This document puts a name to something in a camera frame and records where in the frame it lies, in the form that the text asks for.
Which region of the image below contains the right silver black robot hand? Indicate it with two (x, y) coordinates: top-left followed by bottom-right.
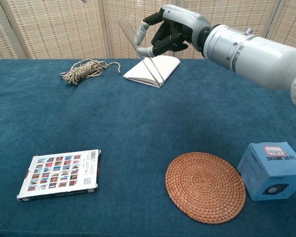
(135, 4), (212, 58)

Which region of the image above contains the clear glass test tube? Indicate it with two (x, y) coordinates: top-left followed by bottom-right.
(117, 17), (164, 86)

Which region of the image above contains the woven bamboo folding screen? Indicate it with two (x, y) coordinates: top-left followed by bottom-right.
(0, 0), (296, 62)

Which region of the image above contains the white closed notebook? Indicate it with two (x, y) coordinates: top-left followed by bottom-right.
(123, 54), (181, 89)

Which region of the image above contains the teal table cloth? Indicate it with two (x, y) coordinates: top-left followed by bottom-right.
(0, 58), (296, 237)

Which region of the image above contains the round woven rattan coaster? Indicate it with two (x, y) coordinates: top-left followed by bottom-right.
(165, 152), (246, 225)

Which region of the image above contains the light blue cardboard box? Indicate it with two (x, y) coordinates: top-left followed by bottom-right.
(237, 141), (296, 201)

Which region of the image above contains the book with picture grid cover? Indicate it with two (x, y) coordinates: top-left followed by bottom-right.
(16, 149), (102, 202)

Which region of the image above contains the beige coiled rope bundle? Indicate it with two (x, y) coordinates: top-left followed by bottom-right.
(59, 58), (121, 85)

